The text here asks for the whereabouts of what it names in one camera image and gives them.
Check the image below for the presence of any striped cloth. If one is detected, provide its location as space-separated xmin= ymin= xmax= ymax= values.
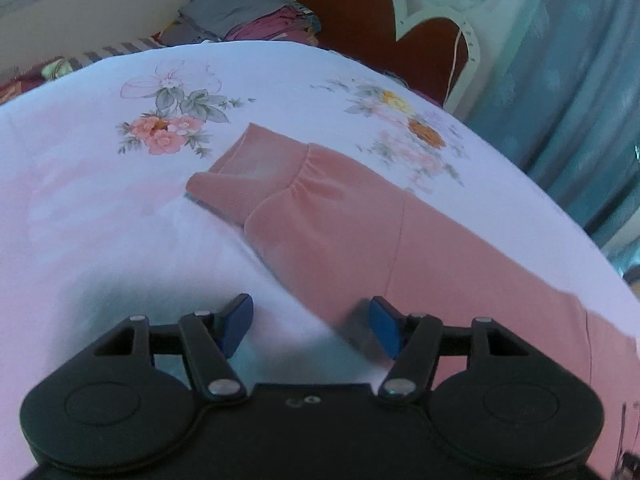
xmin=60 ymin=36 xmax=166 ymax=68

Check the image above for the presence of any pink knit garment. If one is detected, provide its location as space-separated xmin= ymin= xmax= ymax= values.
xmin=185 ymin=122 xmax=640 ymax=413

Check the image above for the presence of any red headboard with white trim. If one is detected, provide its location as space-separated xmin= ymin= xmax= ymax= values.
xmin=259 ymin=0 xmax=484 ymax=116

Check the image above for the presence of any floral white bed sheet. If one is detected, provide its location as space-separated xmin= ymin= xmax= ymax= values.
xmin=0 ymin=40 xmax=640 ymax=480

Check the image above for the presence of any white cable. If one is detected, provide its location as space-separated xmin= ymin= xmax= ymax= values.
xmin=445 ymin=27 xmax=463 ymax=103

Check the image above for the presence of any blue curtain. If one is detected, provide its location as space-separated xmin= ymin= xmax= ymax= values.
xmin=462 ymin=0 xmax=640 ymax=281

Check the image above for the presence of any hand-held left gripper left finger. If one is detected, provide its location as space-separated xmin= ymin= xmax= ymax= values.
xmin=91 ymin=293 xmax=254 ymax=404

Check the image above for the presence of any stack of folded clothes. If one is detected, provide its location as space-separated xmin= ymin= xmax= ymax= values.
xmin=161 ymin=0 xmax=322 ymax=49

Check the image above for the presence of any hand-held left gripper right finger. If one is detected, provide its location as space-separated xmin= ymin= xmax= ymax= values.
xmin=369 ymin=296 xmax=532 ymax=404

